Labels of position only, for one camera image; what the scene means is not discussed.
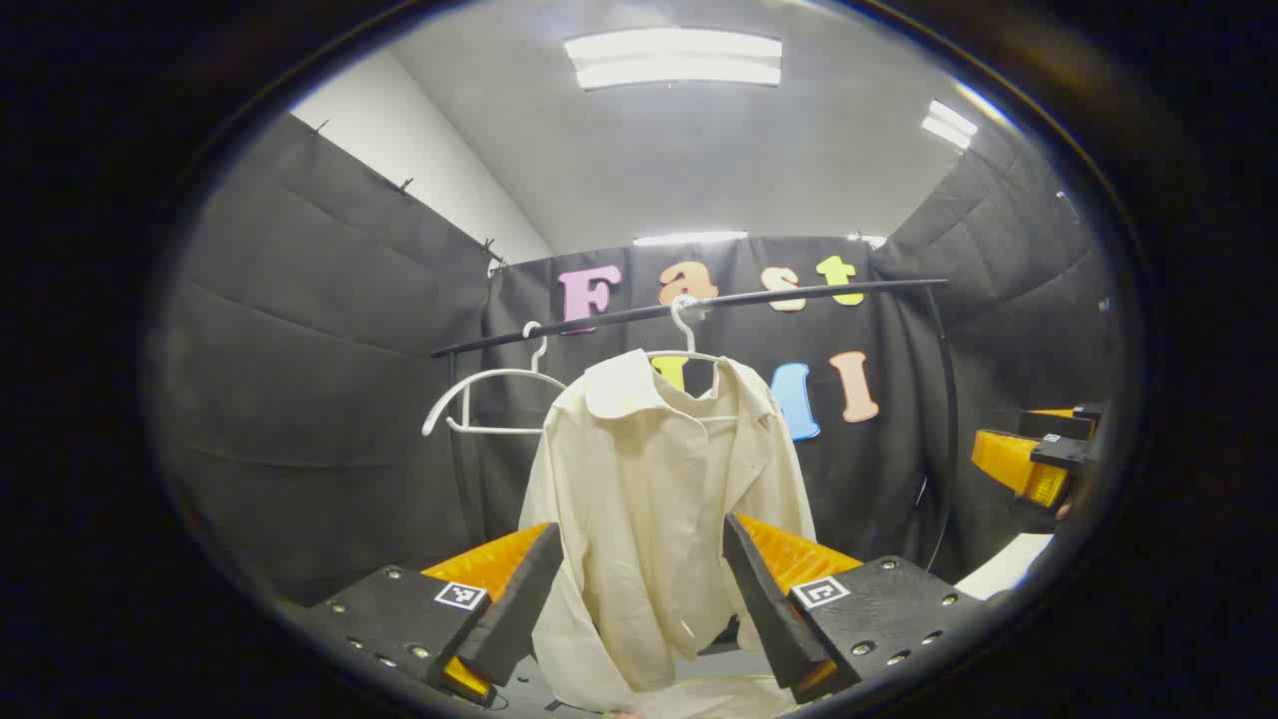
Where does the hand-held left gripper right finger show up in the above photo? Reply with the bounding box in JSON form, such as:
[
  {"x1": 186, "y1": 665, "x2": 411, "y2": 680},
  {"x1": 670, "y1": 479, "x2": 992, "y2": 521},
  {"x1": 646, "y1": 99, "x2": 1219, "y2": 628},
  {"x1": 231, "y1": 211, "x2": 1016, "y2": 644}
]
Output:
[{"x1": 721, "y1": 511, "x2": 991, "y2": 706}]

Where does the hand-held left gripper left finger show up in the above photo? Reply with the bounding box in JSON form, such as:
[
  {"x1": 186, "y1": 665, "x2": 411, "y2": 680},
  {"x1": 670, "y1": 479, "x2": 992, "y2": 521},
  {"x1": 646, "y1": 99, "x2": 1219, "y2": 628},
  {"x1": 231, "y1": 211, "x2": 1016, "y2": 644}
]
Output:
[{"x1": 295, "y1": 521, "x2": 566, "y2": 708}]

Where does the cream button shirt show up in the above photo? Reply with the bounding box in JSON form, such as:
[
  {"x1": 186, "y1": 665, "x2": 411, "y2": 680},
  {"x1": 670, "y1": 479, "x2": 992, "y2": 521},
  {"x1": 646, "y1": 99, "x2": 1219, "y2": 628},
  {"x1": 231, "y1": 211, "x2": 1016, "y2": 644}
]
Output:
[{"x1": 517, "y1": 348, "x2": 818, "y2": 719}]

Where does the white plastic hanger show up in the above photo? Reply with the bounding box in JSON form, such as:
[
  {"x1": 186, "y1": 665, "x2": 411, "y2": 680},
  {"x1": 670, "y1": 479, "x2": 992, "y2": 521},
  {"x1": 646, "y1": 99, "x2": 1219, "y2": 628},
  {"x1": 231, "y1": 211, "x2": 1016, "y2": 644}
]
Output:
[
  {"x1": 644, "y1": 294, "x2": 742, "y2": 422},
  {"x1": 421, "y1": 320, "x2": 570, "y2": 438}
]

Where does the black clothes rack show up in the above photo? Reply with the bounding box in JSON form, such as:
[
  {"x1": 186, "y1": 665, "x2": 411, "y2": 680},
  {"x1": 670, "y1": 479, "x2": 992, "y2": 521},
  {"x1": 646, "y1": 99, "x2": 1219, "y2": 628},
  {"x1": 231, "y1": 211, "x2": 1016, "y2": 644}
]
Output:
[{"x1": 431, "y1": 278, "x2": 961, "y2": 575}]

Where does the black backdrop cloth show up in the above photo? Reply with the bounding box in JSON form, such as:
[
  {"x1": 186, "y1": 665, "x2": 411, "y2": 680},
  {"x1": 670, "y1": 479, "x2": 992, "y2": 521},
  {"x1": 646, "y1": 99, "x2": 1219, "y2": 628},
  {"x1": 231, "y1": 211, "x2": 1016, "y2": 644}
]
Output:
[{"x1": 160, "y1": 112, "x2": 1119, "y2": 610}]

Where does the large ceiling light panel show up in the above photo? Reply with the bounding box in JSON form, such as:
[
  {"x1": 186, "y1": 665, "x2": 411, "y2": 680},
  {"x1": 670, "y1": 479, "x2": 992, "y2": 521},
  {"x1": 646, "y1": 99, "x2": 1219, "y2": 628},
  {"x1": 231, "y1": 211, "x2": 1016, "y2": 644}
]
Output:
[{"x1": 564, "y1": 28, "x2": 783, "y2": 91}]

